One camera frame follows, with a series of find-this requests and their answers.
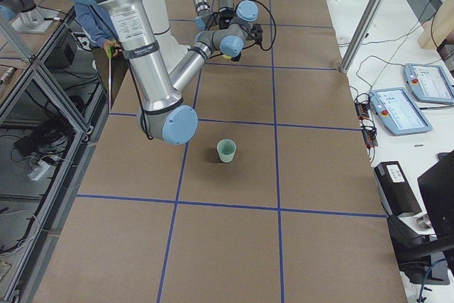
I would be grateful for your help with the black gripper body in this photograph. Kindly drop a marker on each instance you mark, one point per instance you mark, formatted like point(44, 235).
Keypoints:
point(236, 57)
point(225, 17)

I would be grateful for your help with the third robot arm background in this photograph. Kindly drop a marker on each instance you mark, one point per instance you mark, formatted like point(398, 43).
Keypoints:
point(26, 10)

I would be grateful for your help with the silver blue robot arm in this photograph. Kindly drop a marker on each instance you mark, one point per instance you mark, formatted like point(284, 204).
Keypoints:
point(206, 17)
point(163, 114)

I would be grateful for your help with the green plastic cup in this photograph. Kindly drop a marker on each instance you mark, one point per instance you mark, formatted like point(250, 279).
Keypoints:
point(226, 150)

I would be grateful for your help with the green tape measure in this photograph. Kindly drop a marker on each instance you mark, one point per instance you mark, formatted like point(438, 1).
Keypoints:
point(111, 48)

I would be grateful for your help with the person in blue hoodie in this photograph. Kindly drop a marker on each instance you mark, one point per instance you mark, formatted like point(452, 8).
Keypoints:
point(97, 24)

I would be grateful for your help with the near teach pendant tablet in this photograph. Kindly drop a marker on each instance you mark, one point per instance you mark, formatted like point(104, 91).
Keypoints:
point(398, 112)

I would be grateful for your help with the teach pendant tablet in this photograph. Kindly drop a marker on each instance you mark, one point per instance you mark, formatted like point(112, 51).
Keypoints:
point(429, 83)
point(398, 112)

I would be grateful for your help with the far teach pendant tablet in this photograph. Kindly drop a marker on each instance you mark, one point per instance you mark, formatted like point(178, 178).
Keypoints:
point(429, 83)

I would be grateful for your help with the black box with label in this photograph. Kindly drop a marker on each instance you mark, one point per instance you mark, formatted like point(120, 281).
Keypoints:
point(394, 190)

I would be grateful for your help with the black monitor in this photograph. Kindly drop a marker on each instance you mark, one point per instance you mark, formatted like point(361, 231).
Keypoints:
point(436, 188)

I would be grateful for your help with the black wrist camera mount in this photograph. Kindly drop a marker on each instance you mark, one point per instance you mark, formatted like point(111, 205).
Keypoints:
point(256, 33)

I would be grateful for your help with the white pedestal column base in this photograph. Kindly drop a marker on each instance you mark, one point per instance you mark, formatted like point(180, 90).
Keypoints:
point(172, 52)

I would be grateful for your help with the aluminium frame post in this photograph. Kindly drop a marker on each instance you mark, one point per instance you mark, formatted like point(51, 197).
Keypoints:
point(359, 35)

